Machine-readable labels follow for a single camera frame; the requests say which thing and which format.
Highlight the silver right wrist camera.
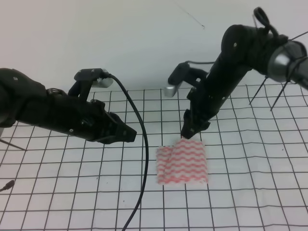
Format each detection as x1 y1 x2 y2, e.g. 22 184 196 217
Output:
164 83 182 98

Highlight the black right camera cable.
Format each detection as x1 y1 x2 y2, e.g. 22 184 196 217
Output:
186 7 308 85

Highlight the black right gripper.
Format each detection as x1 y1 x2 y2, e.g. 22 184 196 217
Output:
167 62 226 139

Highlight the pink wavy striped towel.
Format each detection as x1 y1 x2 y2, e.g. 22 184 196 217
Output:
156 138 208 185

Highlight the black left camera cable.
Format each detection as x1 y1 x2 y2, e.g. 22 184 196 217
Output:
103 72 149 231

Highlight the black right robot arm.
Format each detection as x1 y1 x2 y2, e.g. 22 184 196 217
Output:
166 25 308 139

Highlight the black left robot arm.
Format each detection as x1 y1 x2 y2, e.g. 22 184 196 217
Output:
0 68 137 144

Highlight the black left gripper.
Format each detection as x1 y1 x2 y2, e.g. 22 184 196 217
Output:
47 68 137 144

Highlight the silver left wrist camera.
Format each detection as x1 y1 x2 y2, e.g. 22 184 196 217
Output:
92 77 114 88

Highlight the black camera cable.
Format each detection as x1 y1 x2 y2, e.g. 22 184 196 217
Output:
103 72 149 231
186 7 308 85

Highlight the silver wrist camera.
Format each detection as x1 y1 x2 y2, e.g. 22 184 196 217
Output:
92 77 114 88
164 83 182 98

